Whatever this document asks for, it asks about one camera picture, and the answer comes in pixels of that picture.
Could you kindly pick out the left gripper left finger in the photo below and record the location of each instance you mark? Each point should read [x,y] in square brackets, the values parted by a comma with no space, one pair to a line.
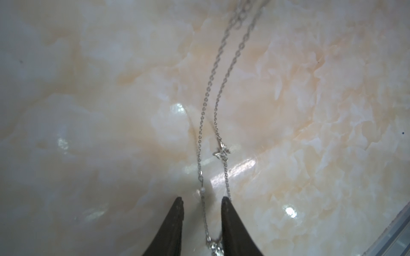
[168,240]

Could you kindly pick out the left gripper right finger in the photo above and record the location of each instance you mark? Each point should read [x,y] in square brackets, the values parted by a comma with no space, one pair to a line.
[236,239]

